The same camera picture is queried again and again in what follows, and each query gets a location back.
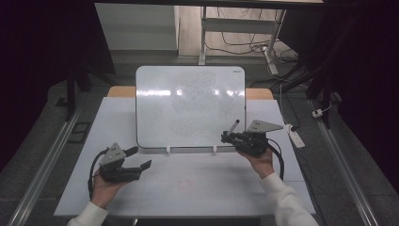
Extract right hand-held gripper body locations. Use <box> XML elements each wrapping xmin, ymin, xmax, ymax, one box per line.
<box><xmin>231</xmin><ymin>119</ymin><xmax>284</xmax><ymax>158</ymax></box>

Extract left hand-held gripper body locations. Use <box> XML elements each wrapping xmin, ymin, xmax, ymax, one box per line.
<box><xmin>99</xmin><ymin>142</ymin><xmax>143</xmax><ymax>185</ymax></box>

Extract black white marker pen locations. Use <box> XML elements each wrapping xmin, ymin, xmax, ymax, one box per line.
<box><xmin>226</xmin><ymin>119</ymin><xmax>241</xmax><ymax>137</ymax></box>

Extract white whiteboard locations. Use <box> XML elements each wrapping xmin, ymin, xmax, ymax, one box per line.
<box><xmin>135</xmin><ymin>65</ymin><xmax>247</xmax><ymax>150</ymax></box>

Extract person's left hand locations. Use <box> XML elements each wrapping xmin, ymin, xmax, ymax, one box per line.
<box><xmin>90</xmin><ymin>173</ymin><xmax>130</xmax><ymax>210</ymax></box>

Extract person's right hand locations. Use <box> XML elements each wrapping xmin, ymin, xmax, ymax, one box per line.
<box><xmin>237</xmin><ymin>146</ymin><xmax>276</xmax><ymax>180</ymax></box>

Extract white power strip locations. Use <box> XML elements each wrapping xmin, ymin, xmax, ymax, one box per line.
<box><xmin>283</xmin><ymin>123</ymin><xmax>306</xmax><ymax>150</ymax></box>

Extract wooden table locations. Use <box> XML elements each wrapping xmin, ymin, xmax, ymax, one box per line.
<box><xmin>106</xmin><ymin>86</ymin><xmax>275</xmax><ymax>101</ymax></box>

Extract black stand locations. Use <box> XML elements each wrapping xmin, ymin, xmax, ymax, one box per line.
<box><xmin>271</xmin><ymin>60</ymin><xmax>334</xmax><ymax>130</ymax></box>
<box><xmin>56</xmin><ymin>64</ymin><xmax>117</xmax><ymax>122</ymax></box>

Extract white cabinet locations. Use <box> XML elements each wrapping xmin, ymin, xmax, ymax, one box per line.
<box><xmin>94</xmin><ymin>3</ymin><xmax>181</xmax><ymax>52</ymax></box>

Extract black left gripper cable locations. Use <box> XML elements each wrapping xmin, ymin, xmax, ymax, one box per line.
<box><xmin>87</xmin><ymin>148</ymin><xmax>110</xmax><ymax>201</ymax></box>

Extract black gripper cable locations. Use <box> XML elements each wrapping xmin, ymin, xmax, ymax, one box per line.
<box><xmin>266</xmin><ymin>137</ymin><xmax>285</xmax><ymax>182</ymax></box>
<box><xmin>87</xmin><ymin>148</ymin><xmax>110</xmax><ymax>201</ymax></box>

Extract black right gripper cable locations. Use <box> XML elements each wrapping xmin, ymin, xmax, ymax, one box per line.
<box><xmin>266</xmin><ymin>137</ymin><xmax>285</xmax><ymax>182</ymax></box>

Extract black plug with cable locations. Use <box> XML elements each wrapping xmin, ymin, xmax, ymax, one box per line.
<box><xmin>281</xmin><ymin>90</ymin><xmax>302</xmax><ymax>132</ymax></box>

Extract black floor frame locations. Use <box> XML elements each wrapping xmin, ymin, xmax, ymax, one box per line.
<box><xmin>68</xmin><ymin>121</ymin><xmax>92</xmax><ymax>145</ymax></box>

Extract aluminium rail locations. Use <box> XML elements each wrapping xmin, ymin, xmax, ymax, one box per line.
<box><xmin>7</xmin><ymin>102</ymin><xmax>85</xmax><ymax>226</ymax></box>
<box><xmin>308</xmin><ymin>99</ymin><xmax>381</xmax><ymax>226</ymax></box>

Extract black floor cables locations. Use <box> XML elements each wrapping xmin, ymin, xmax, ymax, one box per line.
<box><xmin>205</xmin><ymin>7</ymin><xmax>299</xmax><ymax>65</ymax></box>

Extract white desk frame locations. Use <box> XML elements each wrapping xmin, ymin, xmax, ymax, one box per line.
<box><xmin>198</xmin><ymin>6</ymin><xmax>287</xmax><ymax>76</ymax></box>

